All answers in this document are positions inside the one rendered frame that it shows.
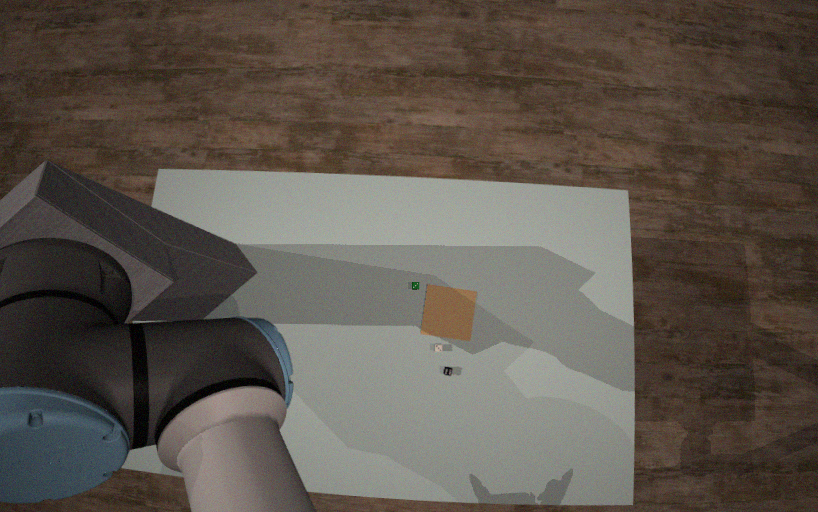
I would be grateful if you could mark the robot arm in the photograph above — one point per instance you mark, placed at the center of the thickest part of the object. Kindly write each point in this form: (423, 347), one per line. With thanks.
(76, 383)

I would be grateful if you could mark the orange flat mat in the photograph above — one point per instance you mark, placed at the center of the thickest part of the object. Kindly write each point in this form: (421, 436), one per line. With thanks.
(448, 312)

